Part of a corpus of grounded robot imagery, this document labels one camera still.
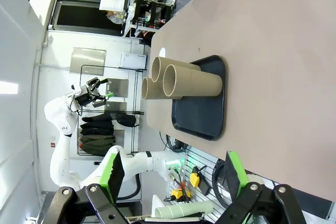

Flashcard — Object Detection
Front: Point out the yellow emergency stop red button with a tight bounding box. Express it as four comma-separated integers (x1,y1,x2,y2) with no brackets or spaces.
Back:
170,188,192,202

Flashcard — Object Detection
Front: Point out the black metal coat rack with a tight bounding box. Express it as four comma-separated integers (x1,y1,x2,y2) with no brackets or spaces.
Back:
80,63,148,156

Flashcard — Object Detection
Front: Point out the tall beige cup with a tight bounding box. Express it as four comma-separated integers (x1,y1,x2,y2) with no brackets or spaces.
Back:
141,77,183,101
162,63,224,98
151,56,202,83

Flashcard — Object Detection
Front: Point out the black flat device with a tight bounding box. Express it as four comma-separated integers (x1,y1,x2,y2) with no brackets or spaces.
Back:
201,178,211,196

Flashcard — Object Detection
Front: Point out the white wall box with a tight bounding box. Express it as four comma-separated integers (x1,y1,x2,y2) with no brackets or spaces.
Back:
120,52,148,70

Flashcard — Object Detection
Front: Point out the black plastic tray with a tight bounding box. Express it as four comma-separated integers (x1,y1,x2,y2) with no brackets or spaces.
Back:
171,55,227,141

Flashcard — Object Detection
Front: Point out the grey slotted mounting plate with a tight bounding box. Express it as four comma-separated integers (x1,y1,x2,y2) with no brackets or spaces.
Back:
165,146,253,224

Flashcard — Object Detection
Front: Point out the large metal wall plate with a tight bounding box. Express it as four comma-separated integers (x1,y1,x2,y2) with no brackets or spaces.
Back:
69,47,107,77

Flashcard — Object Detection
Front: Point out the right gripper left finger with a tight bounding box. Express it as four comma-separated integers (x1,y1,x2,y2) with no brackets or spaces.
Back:
43,151,129,224

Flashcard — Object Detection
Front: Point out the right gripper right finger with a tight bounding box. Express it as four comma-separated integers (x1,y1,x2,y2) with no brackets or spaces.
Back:
215,151,308,224

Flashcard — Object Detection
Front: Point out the person in grey hoodie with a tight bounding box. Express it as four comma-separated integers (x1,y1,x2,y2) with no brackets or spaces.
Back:
106,10,125,25

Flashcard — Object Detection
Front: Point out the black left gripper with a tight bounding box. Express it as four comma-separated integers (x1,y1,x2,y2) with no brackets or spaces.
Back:
75,77,116,109

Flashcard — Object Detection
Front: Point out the black backpack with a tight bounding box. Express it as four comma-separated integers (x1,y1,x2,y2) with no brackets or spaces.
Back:
115,113,140,127

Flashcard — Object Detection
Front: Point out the black coiled cable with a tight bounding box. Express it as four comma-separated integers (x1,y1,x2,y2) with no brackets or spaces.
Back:
211,161,232,206

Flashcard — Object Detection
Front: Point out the black jacket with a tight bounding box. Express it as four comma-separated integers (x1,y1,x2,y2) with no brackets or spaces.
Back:
80,113,115,135

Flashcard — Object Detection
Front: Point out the black arm base cable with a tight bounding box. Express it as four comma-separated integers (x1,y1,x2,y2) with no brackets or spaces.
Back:
170,171,191,204

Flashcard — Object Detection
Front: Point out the yellow control pendant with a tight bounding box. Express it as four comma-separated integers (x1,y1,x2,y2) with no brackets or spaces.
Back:
189,166,202,188

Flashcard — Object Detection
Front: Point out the black hose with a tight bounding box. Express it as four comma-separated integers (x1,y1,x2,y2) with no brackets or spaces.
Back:
115,174,142,201

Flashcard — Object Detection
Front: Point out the olive green jacket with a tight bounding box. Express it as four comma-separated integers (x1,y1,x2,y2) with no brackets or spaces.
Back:
78,134,116,156

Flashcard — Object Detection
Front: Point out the pale green cylinder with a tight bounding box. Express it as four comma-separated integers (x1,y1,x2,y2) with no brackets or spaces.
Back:
154,199,214,219

